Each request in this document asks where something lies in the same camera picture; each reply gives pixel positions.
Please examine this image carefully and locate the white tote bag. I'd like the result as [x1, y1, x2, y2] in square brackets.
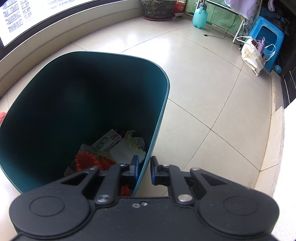
[236, 36, 276, 76]

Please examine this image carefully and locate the small blue ball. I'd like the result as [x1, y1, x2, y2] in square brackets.
[274, 65, 282, 74]

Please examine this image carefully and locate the white drying rack frame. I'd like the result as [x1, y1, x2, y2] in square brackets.
[194, 1, 261, 43]

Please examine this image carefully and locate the red knitted item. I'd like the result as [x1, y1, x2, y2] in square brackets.
[0, 111, 6, 125]

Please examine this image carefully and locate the black power cable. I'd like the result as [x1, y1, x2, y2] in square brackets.
[203, 14, 237, 40]

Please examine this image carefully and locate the large dark ceramic planter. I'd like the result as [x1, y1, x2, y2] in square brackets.
[141, 0, 177, 21]

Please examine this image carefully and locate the blue plastic stool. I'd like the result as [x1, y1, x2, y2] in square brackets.
[249, 16, 285, 72]

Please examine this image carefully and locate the dark teal trash bin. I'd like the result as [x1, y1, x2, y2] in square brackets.
[1, 51, 170, 193]

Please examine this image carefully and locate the red flower pot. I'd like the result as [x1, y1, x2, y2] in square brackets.
[172, 1, 186, 14]

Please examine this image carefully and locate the lilac hanging cloth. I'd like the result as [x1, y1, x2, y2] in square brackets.
[224, 0, 257, 19]

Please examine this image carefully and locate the white crumpled plastic wrapper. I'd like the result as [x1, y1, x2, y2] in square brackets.
[109, 131, 147, 164]

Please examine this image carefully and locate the white green printed box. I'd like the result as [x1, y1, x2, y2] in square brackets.
[92, 129, 122, 151]

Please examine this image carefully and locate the red foam fruit net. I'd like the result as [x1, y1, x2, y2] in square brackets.
[75, 151, 134, 197]

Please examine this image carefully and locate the teal spray bottle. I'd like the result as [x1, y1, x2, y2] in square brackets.
[192, 1, 208, 29]

